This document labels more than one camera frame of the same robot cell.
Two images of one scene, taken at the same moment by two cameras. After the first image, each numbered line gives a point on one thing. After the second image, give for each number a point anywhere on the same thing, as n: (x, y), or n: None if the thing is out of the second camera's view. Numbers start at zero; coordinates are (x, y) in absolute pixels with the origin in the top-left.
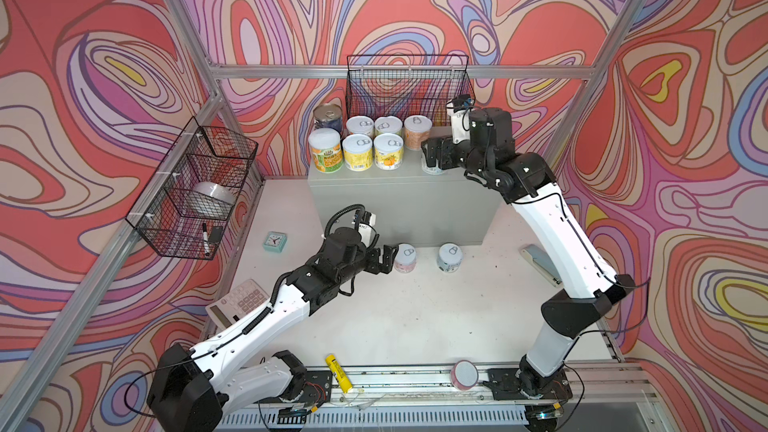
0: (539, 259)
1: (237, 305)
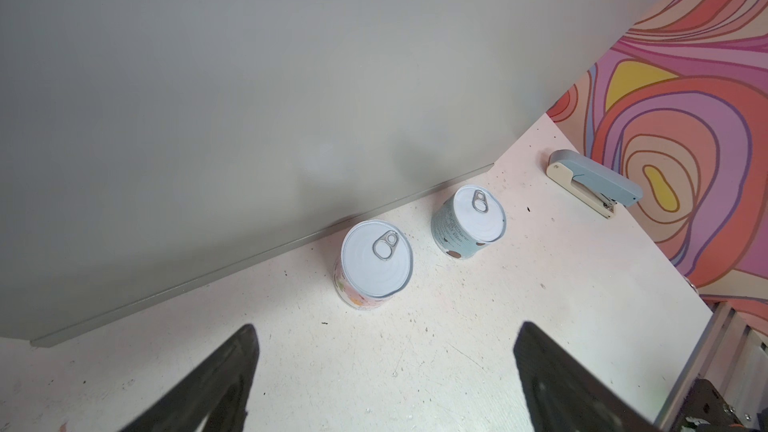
0: (593, 184)
1: None
